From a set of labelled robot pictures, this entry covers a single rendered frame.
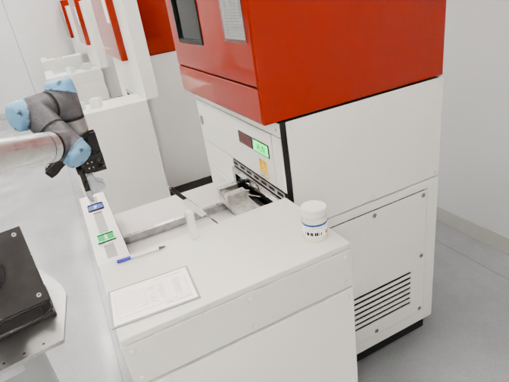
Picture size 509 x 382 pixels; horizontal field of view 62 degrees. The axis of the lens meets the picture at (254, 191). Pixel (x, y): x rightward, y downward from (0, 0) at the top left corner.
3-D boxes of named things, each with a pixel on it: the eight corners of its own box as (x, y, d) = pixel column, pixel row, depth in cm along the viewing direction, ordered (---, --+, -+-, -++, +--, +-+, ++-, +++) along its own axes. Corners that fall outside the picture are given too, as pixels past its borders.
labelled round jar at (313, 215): (319, 226, 123) (316, 197, 119) (333, 236, 117) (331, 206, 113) (298, 234, 121) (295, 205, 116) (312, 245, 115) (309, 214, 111)
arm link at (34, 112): (34, 126, 102) (72, 113, 110) (2, 95, 103) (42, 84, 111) (30, 148, 107) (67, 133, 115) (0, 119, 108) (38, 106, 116)
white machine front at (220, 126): (213, 164, 217) (198, 86, 200) (297, 231, 149) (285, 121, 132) (207, 167, 216) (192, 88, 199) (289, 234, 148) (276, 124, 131)
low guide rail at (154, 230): (243, 201, 176) (242, 194, 175) (245, 202, 175) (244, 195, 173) (123, 242, 159) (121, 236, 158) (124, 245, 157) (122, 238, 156)
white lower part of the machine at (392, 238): (332, 251, 277) (323, 131, 241) (432, 327, 208) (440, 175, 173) (234, 293, 252) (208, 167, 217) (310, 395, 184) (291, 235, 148)
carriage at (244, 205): (235, 192, 177) (234, 186, 176) (278, 228, 147) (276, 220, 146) (217, 198, 175) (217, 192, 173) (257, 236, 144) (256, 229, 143)
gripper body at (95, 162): (107, 171, 125) (95, 132, 120) (77, 180, 122) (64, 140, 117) (104, 164, 131) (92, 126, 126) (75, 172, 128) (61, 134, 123)
